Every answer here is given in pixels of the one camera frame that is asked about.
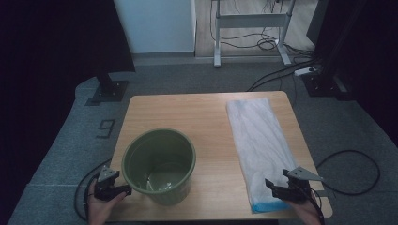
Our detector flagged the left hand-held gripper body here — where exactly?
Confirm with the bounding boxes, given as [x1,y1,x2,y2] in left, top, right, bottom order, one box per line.
[93,165,118,202]

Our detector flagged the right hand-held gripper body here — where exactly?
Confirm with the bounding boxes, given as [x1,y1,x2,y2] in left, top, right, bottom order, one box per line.
[281,166,323,204]

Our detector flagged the white plastic bag blue band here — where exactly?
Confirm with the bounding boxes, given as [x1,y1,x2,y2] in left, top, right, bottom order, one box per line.
[225,97,299,214]

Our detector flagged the green plastic bucket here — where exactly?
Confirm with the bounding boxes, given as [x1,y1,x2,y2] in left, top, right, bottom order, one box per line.
[121,127,197,206]

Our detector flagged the person's left hand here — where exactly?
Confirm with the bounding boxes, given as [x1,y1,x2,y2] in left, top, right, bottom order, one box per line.
[87,181,128,225]

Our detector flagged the person's right hand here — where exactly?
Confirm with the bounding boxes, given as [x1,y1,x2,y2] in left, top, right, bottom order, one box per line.
[284,193,323,225]

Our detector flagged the black metal stand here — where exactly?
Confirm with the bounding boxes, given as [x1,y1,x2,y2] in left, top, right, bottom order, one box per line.
[84,72,130,107]
[301,0,367,98]

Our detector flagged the white power strip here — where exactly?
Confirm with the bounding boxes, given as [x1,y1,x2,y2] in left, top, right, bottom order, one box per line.
[294,66,317,77]

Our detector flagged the black curtain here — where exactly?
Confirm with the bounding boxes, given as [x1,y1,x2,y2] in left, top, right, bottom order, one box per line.
[0,0,136,223]
[306,0,398,148]

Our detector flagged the white cabinet panel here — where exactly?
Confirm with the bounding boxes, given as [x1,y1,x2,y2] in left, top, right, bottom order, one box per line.
[113,0,197,54]

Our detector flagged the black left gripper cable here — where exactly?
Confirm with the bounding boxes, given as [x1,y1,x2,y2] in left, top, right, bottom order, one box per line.
[73,158,113,221]

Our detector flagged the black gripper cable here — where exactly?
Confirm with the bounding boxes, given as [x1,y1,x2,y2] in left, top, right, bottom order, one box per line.
[73,158,113,221]
[308,149,381,225]

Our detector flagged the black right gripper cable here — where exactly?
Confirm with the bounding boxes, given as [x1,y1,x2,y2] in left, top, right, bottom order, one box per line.
[308,149,381,225]

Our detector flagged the thick black floor cables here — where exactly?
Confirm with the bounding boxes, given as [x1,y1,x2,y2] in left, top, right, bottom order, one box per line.
[246,57,321,93]

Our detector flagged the thin black cable tangle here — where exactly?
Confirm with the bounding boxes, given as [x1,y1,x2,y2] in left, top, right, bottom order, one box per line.
[209,0,314,58]

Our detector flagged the white metal desk frame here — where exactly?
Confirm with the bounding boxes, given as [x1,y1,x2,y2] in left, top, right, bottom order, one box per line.
[210,0,297,68]

